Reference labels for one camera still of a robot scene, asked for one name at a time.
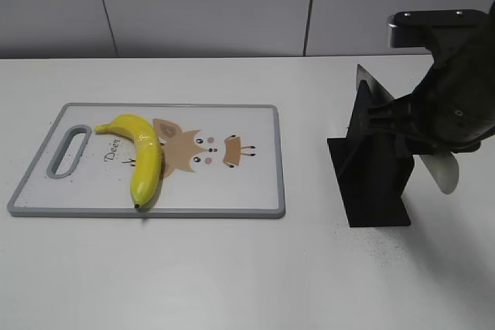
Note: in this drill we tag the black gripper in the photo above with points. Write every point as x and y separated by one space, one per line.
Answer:
452 108

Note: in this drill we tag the white-handled kitchen knife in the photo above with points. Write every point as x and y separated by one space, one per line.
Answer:
442 165

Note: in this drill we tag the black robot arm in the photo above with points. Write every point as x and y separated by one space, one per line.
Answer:
492 17

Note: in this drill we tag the yellow plastic banana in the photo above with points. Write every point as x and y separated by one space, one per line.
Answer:
148 155

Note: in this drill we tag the black knife stand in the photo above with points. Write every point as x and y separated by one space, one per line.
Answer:
370 174

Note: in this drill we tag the white grey-rimmed cutting board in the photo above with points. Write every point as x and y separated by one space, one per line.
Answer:
222 161

